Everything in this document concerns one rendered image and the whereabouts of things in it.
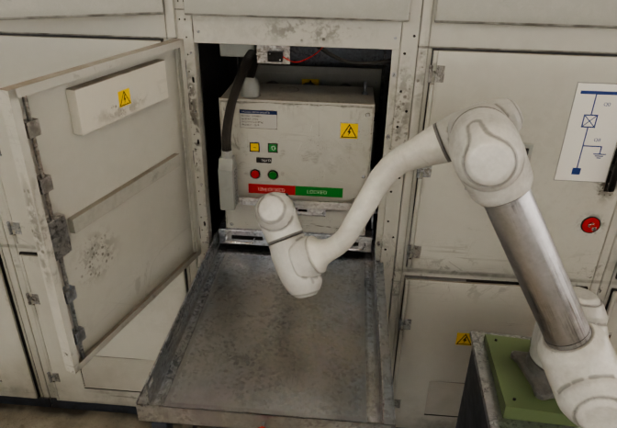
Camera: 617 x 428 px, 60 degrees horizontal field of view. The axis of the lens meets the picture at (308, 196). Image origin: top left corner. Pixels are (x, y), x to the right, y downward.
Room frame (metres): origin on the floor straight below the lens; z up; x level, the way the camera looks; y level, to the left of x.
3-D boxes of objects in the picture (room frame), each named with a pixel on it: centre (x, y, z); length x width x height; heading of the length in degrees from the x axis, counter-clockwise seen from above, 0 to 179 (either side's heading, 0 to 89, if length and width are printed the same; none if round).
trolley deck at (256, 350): (1.22, 0.07, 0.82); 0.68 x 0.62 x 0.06; 176
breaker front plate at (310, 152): (1.61, 0.05, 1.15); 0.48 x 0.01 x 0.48; 86
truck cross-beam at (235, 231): (1.62, 0.04, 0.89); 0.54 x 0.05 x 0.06; 86
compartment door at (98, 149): (1.31, 0.51, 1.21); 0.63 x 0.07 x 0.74; 160
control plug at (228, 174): (1.55, 0.26, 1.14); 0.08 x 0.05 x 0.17; 176
